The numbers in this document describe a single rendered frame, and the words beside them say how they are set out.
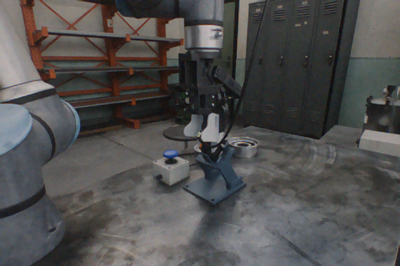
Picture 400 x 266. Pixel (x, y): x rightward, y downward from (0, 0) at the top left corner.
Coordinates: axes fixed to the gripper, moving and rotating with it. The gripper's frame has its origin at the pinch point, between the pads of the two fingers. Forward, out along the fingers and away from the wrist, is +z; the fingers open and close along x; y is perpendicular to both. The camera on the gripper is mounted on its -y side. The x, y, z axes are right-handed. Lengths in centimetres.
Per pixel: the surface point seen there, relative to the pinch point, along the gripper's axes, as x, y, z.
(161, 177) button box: -11.3, 5.7, 10.3
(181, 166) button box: -8.4, 1.3, 7.9
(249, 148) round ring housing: -3.8, -23.4, 8.5
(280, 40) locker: -131, -286, -43
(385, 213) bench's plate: 31.9, -19.2, 12.0
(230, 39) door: -251, -332, -54
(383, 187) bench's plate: 29.7, -31.6, 12.0
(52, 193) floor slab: -183, -2, 92
